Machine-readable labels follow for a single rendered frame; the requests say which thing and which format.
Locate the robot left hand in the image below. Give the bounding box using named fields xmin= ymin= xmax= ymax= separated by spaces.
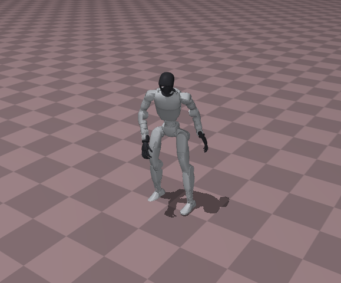
xmin=198 ymin=131 xmax=208 ymax=152

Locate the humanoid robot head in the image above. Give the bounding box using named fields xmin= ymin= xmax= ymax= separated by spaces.
xmin=158 ymin=72 xmax=176 ymax=97

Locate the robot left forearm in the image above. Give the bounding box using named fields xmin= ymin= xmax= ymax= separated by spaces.
xmin=193 ymin=109 xmax=203 ymax=136

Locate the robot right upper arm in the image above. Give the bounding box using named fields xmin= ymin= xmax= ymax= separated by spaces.
xmin=139 ymin=90 xmax=156 ymax=119

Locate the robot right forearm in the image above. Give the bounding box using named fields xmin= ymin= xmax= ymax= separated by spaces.
xmin=138 ymin=112 xmax=149 ymax=140

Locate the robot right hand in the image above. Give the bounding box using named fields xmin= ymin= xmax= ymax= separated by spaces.
xmin=141 ymin=135 xmax=153 ymax=159

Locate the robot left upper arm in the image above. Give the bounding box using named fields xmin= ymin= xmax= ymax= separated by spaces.
xmin=180 ymin=93 xmax=197 ymax=117

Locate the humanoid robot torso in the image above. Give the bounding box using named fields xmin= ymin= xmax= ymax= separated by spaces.
xmin=154 ymin=87 xmax=181 ymax=137

